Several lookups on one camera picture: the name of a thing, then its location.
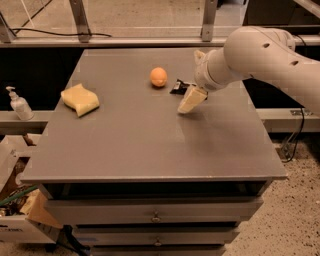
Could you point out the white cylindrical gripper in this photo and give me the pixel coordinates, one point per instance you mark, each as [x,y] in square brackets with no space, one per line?
[202,74]

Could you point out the white cardboard box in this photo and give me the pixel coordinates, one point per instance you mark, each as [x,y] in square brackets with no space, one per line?
[17,198]

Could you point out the metal window frame rail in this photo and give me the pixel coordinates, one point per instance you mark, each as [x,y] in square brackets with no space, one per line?
[154,23]

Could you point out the drawer with knob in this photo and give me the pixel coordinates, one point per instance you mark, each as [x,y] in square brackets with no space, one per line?
[156,236]
[153,211]

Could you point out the grey drawer cabinet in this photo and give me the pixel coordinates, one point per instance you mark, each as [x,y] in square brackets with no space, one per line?
[137,145]

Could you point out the orange fruit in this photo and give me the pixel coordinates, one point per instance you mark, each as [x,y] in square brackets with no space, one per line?
[158,77]

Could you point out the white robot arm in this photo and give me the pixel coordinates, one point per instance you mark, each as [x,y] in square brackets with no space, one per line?
[263,54]

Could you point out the yellow sponge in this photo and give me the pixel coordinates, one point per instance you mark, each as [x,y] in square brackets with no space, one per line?
[80,99]

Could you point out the top drawer with knob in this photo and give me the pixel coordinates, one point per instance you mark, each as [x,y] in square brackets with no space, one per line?
[153,211]

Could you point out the black rxbar chocolate bar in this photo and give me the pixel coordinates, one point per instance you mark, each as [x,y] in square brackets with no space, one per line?
[180,87]

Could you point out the white pump dispenser bottle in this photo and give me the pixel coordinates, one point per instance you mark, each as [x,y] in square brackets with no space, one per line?
[20,105]

